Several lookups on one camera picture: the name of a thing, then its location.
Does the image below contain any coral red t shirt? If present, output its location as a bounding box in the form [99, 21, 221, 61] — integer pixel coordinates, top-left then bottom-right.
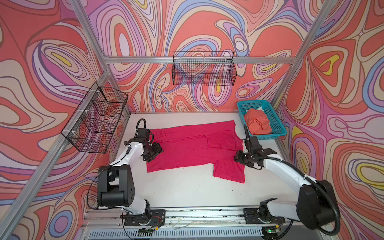
[244, 109, 272, 136]

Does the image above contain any black wire basket back wall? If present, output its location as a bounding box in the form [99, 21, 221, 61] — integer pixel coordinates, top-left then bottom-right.
[172, 51, 237, 87]

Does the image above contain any aluminium horizontal back bar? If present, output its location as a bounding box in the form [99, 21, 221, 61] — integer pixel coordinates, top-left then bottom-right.
[104, 56, 298, 64]

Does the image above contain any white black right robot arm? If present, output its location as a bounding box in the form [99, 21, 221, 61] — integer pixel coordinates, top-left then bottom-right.
[234, 126, 341, 236]

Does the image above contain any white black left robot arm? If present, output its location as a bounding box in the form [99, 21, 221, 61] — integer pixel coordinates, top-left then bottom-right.
[86, 118, 163, 226]

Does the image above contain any aluminium frame corner post right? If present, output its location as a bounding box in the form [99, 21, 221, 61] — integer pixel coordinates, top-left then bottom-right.
[271, 0, 337, 110]

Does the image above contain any aluminium frame corner post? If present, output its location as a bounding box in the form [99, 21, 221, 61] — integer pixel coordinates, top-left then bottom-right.
[70, 0, 133, 115]
[271, 0, 337, 110]

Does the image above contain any aluminium left wall bar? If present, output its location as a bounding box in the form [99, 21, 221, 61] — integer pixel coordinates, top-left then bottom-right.
[1, 70, 112, 240]

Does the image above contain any magenta t shirt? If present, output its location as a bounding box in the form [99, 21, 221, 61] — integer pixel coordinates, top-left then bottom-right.
[147, 121, 245, 184]

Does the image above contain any black wire basket left wall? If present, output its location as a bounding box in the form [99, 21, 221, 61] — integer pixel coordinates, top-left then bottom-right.
[62, 83, 128, 154]

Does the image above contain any black wire basket wall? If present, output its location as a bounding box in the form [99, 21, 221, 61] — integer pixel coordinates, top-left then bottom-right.
[62, 83, 128, 154]
[172, 51, 237, 87]

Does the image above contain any aluminium frame corner post left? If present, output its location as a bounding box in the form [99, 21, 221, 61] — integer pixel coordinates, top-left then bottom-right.
[70, 0, 133, 115]

